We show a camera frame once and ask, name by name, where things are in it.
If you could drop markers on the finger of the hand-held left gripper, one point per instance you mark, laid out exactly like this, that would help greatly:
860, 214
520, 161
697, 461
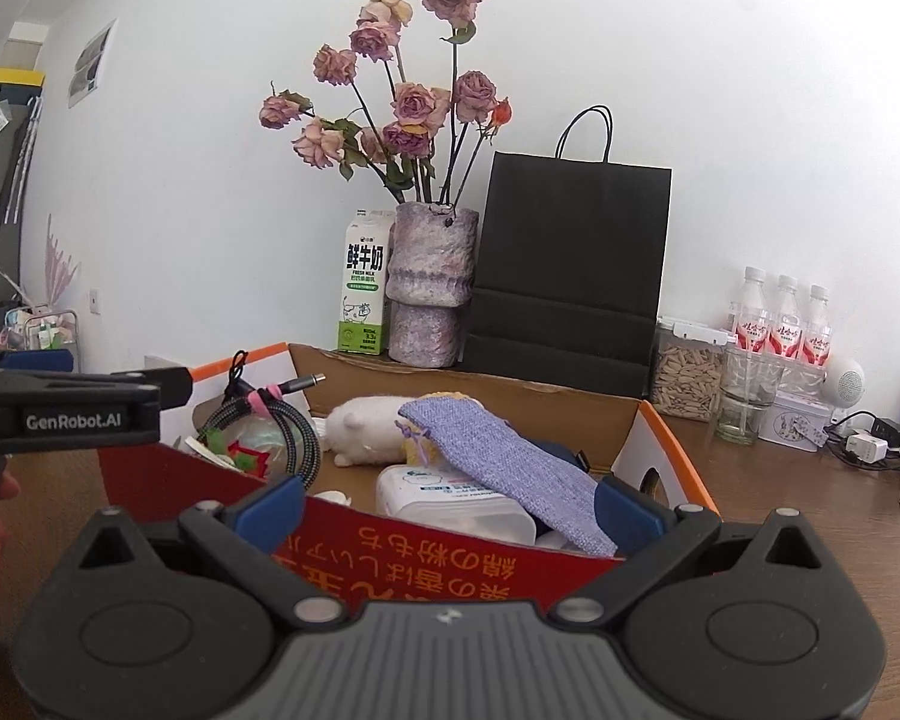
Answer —
45, 361
174, 384

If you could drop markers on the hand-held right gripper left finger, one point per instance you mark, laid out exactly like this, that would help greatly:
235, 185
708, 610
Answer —
274, 511

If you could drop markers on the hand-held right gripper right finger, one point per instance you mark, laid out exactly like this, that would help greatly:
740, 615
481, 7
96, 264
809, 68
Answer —
634, 514

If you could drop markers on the green sponge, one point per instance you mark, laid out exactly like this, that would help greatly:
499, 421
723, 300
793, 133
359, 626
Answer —
259, 435

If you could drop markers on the navy zip case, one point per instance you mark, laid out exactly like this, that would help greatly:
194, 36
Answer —
562, 454

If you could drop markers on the white and yellow plush toy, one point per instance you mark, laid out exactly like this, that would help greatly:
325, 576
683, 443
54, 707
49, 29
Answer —
367, 427

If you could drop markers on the red cardboard box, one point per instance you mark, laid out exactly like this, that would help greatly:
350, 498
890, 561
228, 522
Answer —
435, 555

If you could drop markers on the clear container of seeds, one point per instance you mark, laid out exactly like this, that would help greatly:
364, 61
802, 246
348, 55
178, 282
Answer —
686, 382

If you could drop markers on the clear drinking glass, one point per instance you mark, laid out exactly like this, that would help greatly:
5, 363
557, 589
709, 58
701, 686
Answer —
742, 412

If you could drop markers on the white floral tin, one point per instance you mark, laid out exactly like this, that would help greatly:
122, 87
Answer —
795, 424

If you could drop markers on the green and white milk carton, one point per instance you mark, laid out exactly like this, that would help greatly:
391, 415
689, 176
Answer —
364, 277

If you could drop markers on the white charger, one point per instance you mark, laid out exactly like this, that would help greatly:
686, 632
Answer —
868, 448

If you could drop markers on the white round speaker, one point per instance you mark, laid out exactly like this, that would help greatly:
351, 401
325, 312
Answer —
844, 382

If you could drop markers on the purple mottled vase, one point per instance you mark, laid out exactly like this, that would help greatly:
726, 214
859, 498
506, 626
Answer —
431, 277

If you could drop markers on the yellow and black box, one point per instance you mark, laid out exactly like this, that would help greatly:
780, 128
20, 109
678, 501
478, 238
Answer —
15, 82

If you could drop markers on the black paper bag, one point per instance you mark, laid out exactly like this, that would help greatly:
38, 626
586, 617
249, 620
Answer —
570, 240

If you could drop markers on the dried pink roses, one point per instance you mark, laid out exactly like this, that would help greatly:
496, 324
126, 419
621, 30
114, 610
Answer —
412, 105

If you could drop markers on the white wall switch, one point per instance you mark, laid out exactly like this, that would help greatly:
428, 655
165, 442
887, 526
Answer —
96, 301

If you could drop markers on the pink feather wall decal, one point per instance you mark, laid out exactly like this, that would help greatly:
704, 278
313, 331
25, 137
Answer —
61, 262

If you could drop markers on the wall picture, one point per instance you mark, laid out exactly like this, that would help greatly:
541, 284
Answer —
90, 64

